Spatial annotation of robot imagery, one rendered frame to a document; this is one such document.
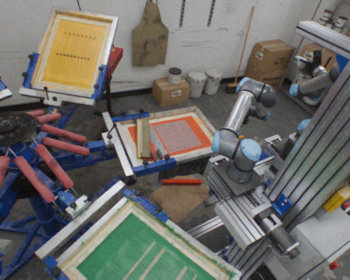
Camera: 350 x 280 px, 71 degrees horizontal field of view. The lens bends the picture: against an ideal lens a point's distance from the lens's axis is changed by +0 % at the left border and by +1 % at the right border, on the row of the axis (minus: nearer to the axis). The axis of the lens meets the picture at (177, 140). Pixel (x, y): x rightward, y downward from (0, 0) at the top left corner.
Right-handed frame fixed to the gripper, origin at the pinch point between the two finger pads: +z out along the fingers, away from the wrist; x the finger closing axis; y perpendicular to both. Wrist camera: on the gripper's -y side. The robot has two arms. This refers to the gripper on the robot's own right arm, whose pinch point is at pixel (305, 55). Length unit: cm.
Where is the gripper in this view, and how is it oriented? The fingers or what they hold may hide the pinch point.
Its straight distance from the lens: 210.7
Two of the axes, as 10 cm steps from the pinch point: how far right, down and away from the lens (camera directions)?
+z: -0.7, -6.9, 7.2
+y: 0.0, 7.2, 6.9
